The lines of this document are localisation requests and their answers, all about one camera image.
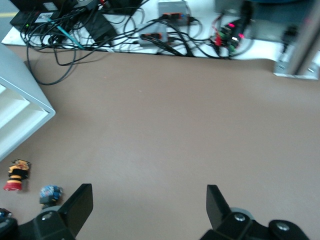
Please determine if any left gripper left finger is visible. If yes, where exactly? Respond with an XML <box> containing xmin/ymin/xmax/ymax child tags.
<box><xmin>16</xmin><ymin>183</ymin><xmax>94</xmax><ymax>240</ymax></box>

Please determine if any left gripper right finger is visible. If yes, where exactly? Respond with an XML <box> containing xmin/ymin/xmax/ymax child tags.
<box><xmin>199</xmin><ymin>184</ymin><xmax>310</xmax><ymax>240</ymax></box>

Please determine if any red emergency button orange body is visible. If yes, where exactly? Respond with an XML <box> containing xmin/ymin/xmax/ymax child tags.
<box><xmin>2</xmin><ymin>159</ymin><xmax>32</xmax><ymax>193</ymax></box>

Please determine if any white stepped storage bin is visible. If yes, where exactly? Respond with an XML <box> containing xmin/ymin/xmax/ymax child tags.
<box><xmin>0</xmin><ymin>42</ymin><xmax>57</xmax><ymax>162</ymax></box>

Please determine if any brown table cover mat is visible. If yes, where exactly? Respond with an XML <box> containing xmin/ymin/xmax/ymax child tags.
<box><xmin>0</xmin><ymin>44</ymin><xmax>320</xmax><ymax>240</ymax></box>

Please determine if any white table edge shelf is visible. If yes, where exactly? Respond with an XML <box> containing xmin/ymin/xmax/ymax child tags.
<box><xmin>1</xmin><ymin>0</ymin><xmax>320</xmax><ymax>62</ymax></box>

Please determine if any circuit board with red lights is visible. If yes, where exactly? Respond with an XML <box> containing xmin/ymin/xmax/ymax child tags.
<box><xmin>211</xmin><ymin>21</ymin><xmax>252</xmax><ymax>55</ymax></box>

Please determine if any black power brick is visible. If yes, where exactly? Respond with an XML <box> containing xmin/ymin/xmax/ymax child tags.
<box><xmin>84</xmin><ymin>11</ymin><xmax>118</xmax><ymax>42</ymax></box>

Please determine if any black power adapter with label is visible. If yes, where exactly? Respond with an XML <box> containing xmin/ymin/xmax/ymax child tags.
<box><xmin>9</xmin><ymin>9</ymin><xmax>60</xmax><ymax>33</ymax></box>

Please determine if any grey hub box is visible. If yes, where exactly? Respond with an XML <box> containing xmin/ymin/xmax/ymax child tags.
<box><xmin>138</xmin><ymin>23</ymin><xmax>169</xmax><ymax>49</ymax></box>
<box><xmin>157</xmin><ymin>0</ymin><xmax>191</xmax><ymax>26</ymax></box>

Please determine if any black device box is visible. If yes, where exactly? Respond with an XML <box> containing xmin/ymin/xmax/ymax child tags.
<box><xmin>16</xmin><ymin>0</ymin><xmax>79</xmax><ymax>12</ymax></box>

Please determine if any black cable loop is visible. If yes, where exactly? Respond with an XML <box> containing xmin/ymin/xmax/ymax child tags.
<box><xmin>24</xmin><ymin>37</ymin><xmax>106</xmax><ymax>87</ymax></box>

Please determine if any teal cable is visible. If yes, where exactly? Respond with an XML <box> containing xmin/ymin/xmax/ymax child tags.
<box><xmin>48</xmin><ymin>18</ymin><xmax>86</xmax><ymax>50</ymax></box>

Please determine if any black cable bundle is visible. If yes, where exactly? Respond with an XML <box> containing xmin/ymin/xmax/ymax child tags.
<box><xmin>19</xmin><ymin>0</ymin><xmax>253</xmax><ymax>60</ymax></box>

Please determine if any aluminium camera post with bracket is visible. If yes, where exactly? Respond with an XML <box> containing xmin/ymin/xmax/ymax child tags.
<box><xmin>273</xmin><ymin>0</ymin><xmax>320</xmax><ymax>81</ymax></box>

